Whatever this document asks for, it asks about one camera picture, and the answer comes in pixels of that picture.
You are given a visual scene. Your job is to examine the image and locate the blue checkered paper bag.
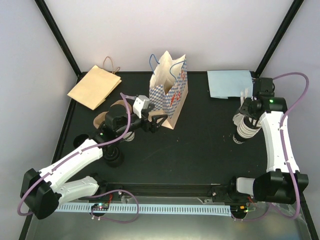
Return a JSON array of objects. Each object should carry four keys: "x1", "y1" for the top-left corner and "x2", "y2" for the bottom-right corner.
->
[{"x1": 149, "y1": 51, "x2": 188, "y2": 130}]

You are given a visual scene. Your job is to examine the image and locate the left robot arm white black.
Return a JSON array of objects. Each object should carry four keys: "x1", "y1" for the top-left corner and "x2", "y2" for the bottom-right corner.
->
[{"x1": 20, "y1": 100, "x2": 168, "y2": 220}]

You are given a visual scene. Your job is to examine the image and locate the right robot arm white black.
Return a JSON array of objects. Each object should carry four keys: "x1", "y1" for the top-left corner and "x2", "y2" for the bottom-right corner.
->
[{"x1": 227, "y1": 77, "x2": 309, "y2": 205}]

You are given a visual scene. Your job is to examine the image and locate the white paper coffee cup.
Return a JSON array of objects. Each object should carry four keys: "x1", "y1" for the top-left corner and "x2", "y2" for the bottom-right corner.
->
[{"x1": 123, "y1": 131, "x2": 135, "y2": 142}]

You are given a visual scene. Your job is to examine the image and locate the stack of paper cups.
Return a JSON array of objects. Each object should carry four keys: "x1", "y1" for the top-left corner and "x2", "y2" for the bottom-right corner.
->
[{"x1": 232, "y1": 112, "x2": 262, "y2": 145}]

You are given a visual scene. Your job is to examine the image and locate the light blue paper bag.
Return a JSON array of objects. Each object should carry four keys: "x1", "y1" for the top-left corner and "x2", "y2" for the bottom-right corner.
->
[{"x1": 207, "y1": 70, "x2": 253, "y2": 99}]

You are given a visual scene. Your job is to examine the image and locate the stack of black lids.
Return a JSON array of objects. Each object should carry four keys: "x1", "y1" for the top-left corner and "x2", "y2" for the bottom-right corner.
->
[{"x1": 102, "y1": 147, "x2": 124, "y2": 168}]

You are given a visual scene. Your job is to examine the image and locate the brown cardboard cup carrier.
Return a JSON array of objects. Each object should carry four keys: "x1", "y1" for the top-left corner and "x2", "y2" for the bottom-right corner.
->
[{"x1": 93, "y1": 100, "x2": 125, "y2": 129}]

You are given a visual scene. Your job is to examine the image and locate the brown kraft paper bag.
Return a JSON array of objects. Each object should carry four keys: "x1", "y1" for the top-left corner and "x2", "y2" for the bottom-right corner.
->
[{"x1": 67, "y1": 56, "x2": 122, "y2": 110}]

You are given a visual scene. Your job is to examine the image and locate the single black lid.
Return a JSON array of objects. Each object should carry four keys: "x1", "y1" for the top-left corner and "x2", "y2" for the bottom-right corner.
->
[{"x1": 73, "y1": 133, "x2": 89, "y2": 149}]

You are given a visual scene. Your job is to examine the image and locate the small electronics board left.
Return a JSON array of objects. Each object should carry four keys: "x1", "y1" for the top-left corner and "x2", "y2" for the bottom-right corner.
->
[{"x1": 90, "y1": 203, "x2": 110, "y2": 213}]

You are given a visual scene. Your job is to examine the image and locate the small electronics board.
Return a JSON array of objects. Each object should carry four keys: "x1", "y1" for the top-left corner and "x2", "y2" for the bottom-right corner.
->
[
  {"x1": 90, "y1": 203, "x2": 110, "y2": 213},
  {"x1": 230, "y1": 205, "x2": 257, "y2": 215}
]

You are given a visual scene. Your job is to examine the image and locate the small electronics board right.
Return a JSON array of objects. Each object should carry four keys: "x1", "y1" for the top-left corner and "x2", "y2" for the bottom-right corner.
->
[{"x1": 230, "y1": 205, "x2": 257, "y2": 215}]

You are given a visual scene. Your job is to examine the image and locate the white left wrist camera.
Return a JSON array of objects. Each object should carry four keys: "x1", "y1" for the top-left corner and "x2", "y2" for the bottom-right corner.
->
[{"x1": 132, "y1": 95, "x2": 150, "y2": 119}]

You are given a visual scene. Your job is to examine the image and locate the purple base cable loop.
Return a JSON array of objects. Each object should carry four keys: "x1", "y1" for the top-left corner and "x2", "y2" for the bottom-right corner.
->
[{"x1": 90, "y1": 191, "x2": 140, "y2": 224}]

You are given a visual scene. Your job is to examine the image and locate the light blue slotted cable duct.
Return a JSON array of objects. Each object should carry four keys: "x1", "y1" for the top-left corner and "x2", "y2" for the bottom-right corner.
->
[{"x1": 55, "y1": 202, "x2": 231, "y2": 217}]

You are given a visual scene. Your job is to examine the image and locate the right black frame post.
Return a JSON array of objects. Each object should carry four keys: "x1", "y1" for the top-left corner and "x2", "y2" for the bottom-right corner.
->
[{"x1": 252, "y1": 0, "x2": 304, "y2": 78}]

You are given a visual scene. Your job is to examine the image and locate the black frame post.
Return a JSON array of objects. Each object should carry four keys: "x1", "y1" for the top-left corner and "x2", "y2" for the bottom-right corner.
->
[
  {"x1": 252, "y1": 0, "x2": 304, "y2": 78},
  {"x1": 34, "y1": 0, "x2": 82, "y2": 78}
]

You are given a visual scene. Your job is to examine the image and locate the left black frame post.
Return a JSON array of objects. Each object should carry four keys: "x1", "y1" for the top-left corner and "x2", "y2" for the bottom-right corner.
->
[{"x1": 34, "y1": 0, "x2": 82, "y2": 78}]

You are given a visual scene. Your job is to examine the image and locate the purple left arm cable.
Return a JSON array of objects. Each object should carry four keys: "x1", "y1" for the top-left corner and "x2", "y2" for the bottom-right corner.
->
[{"x1": 16, "y1": 92, "x2": 138, "y2": 216}]

